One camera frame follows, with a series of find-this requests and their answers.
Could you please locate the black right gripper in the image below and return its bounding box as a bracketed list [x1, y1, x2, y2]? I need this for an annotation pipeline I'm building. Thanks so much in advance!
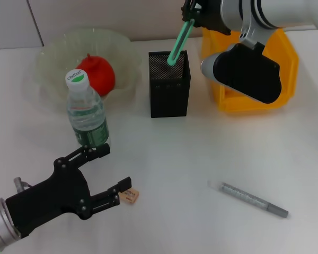
[180, 0, 232, 35]

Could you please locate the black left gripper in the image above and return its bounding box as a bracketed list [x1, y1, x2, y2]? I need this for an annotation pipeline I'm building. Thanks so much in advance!
[5, 143, 133, 239]

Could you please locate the mint green utility knife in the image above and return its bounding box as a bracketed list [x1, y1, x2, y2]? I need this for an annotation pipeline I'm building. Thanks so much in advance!
[166, 18, 196, 67]

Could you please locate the clear green-label water bottle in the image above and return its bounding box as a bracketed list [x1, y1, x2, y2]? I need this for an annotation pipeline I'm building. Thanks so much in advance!
[65, 69, 111, 149]

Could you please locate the red-orange toy orange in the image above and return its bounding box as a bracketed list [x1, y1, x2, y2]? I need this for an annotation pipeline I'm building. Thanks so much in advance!
[76, 53, 116, 97]

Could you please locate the small tan eraser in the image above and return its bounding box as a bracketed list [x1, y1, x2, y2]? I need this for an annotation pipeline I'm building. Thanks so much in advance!
[119, 187, 140, 204]

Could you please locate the black mesh pen holder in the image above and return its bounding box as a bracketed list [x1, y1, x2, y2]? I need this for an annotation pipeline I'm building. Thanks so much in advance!
[148, 49, 192, 119]

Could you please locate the green glass fruit plate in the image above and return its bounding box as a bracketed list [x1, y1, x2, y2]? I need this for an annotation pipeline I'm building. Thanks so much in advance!
[34, 26, 141, 106]

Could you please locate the grey marker pen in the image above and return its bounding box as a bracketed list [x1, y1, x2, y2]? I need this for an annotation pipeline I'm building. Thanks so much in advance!
[218, 182, 289, 219]

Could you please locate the yellow plastic bin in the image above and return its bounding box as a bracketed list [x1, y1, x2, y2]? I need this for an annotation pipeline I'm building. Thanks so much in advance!
[200, 26, 299, 114]

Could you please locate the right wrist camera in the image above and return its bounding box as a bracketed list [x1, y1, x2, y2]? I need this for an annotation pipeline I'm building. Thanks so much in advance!
[200, 43, 283, 104]

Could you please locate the left gripper cable with plugs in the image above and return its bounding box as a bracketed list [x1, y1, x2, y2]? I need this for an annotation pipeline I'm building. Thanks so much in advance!
[13, 176, 34, 192]

